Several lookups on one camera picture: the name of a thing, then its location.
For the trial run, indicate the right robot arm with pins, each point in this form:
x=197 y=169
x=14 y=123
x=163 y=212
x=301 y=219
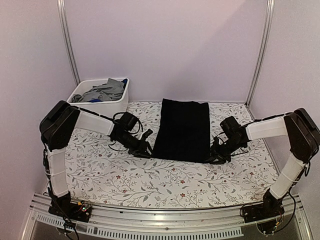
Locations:
x=303 y=137

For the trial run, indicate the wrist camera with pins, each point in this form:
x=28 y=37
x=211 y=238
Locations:
x=127 y=121
x=230 y=126

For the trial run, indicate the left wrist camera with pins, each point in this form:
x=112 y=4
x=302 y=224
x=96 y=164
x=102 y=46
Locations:
x=127 y=121

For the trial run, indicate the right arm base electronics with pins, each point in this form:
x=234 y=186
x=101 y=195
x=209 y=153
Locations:
x=262 y=215

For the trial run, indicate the right aluminium frame post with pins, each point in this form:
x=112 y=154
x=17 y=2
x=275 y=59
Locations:
x=270 y=5

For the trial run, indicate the aluminium front rail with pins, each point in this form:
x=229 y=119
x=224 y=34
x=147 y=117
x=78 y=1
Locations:
x=109 y=222

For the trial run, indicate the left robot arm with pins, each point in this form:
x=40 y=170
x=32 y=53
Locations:
x=57 y=128

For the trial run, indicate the blue garment in bin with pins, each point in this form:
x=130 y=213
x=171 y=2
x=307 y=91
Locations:
x=125 y=81

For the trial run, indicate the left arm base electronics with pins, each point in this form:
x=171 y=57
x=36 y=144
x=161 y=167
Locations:
x=80 y=211

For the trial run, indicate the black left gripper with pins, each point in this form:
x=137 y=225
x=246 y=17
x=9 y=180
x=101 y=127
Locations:
x=136 y=152

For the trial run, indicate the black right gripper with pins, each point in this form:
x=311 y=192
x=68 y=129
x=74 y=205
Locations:
x=222 y=160

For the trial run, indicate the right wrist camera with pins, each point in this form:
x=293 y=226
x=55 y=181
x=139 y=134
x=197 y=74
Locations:
x=230 y=126

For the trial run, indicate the white plastic laundry bin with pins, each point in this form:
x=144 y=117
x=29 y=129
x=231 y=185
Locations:
x=105 y=108

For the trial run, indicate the black t-shirt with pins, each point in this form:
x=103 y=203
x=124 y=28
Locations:
x=184 y=133

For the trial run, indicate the grey garment in bin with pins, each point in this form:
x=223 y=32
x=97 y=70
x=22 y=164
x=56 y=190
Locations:
x=111 y=91

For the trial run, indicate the left aluminium frame post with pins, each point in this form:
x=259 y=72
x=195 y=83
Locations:
x=67 y=40

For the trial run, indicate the aluminium frame post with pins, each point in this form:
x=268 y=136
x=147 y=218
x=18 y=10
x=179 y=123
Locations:
x=67 y=40
x=270 y=5

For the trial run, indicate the floral tablecloth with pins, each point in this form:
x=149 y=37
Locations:
x=94 y=169

